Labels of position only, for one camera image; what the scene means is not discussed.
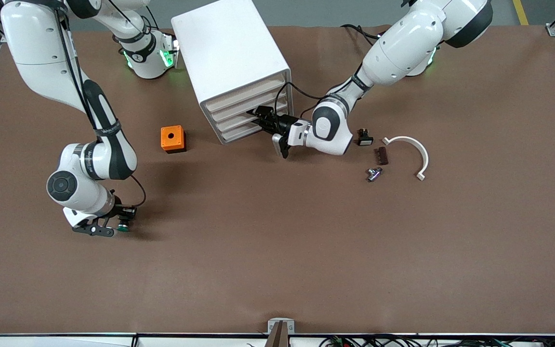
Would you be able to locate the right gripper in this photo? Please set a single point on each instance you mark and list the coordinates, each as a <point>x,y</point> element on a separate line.
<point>122,211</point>

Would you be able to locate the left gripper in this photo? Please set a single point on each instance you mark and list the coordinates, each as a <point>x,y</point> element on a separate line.
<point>284,123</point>

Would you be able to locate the white plastic drawer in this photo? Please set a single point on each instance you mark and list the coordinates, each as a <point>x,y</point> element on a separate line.
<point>239,94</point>
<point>234,119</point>
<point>236,107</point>
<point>239,130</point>

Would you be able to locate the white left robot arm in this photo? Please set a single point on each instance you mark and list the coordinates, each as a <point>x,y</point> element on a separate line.
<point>403,48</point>

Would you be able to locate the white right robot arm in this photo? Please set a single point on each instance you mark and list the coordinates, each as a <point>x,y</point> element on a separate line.
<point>41,48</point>

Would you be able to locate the white drawer cabinet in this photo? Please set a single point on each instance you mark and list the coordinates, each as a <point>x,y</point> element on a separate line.
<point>229,48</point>

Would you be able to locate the orange box with hole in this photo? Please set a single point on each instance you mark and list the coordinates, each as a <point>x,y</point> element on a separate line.
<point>177,141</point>

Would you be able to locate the silver metal fitting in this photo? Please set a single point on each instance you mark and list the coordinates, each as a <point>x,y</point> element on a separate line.
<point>374,174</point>

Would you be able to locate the dark brown terminal block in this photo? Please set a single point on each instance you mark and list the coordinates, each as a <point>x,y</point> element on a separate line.
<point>382,156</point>

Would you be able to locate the white curved plastic clamp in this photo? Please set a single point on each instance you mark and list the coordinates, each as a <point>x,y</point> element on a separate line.
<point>417,146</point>

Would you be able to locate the black and white switch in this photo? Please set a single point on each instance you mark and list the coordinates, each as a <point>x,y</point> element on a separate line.
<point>365,140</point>

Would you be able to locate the white table edge rail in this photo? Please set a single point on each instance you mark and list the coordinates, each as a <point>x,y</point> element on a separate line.
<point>41,342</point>

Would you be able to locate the grey metal bracket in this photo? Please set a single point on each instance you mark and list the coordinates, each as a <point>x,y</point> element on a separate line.
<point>272,325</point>

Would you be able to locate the brown tapered post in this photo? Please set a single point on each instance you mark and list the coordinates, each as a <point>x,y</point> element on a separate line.
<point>277,338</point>

